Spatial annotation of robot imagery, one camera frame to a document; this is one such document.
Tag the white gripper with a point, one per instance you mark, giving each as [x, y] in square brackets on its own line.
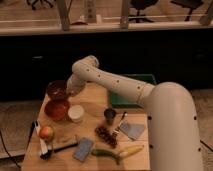
[75, 85]

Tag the dark red bowl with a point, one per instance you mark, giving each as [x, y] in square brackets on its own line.
[56, 90]

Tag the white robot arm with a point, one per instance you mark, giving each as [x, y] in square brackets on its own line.
[174, 139]

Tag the white cup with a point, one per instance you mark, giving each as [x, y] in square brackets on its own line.
[76, 113]

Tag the dark metal cup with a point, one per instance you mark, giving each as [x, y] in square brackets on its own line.
[109, 115]

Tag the red yellow apple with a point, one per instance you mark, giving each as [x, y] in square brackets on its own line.
[46, 133]

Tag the metal spoon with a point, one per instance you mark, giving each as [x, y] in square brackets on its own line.
[116, 130]

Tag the dark grape bunch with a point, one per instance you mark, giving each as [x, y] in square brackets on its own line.
[103, 133]

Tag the blue sponge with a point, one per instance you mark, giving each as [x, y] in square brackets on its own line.
[83, 149]

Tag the green cucumber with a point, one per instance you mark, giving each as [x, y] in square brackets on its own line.
[105, 153]

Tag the grey blue cloth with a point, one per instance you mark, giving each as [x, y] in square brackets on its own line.
[132, 130]

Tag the yellow banana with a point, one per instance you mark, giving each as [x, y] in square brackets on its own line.
[131, 150]

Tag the white handled utensil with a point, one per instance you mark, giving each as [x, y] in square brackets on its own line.
[41, 140]

